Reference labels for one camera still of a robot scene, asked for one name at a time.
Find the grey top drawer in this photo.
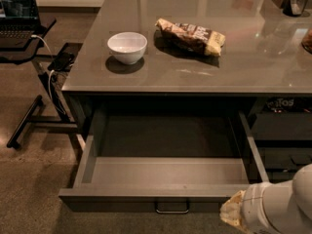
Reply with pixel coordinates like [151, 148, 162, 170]
[59, 113, 268, 215]

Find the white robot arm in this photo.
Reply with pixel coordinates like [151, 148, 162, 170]
[219, 164, 312, 234]

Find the snack bag in drawer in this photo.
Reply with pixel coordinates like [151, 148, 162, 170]
[263, 97, 312, 113]

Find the grey drawer cabinet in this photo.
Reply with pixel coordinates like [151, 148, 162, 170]
[62, 0, 312, 180]

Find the brown chip bag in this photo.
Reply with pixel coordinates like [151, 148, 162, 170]
[156, 19, 225, 57]

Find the brown object at edge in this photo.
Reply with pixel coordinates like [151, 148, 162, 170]
[301, 29, 312, 54]

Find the white ceramic bowl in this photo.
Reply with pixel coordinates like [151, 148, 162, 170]
[107, 32, 147, 64]

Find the black laptop stand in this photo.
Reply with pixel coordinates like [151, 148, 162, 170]
[0, 15, 84, 149]

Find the black laptop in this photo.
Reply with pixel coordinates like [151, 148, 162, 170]
[0, 0, 41, 51]

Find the white charging cable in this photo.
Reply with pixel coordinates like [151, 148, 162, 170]
[30, 33, 67, 115]

